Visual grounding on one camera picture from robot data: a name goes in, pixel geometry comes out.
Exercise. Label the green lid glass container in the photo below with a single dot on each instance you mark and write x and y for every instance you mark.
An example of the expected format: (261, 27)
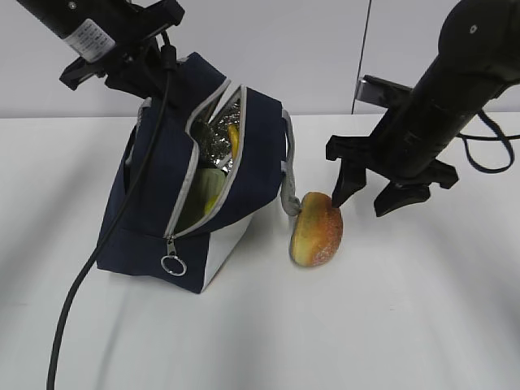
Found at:
(206, 183)

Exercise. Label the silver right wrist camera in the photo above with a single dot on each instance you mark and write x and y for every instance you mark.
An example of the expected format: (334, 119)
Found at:
(381, 92)

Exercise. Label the navy blue lunch bag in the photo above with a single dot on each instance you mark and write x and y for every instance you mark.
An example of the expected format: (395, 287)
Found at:
(191, 179)

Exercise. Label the yellow banana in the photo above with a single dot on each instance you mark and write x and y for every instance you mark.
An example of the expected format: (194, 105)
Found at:
(234, 138)

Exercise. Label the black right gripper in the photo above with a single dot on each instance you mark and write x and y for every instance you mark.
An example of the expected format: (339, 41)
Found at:
(403, 147)

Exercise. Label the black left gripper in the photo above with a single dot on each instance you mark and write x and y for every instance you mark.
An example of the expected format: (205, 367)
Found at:
(117, 40)

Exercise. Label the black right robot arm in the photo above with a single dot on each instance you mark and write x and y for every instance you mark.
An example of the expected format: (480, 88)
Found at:
(477, 60)

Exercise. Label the brown green mango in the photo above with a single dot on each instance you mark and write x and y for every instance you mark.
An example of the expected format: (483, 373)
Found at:
(318, 231)

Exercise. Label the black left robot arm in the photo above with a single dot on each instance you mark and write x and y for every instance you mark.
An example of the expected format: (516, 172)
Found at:
(61, 18)

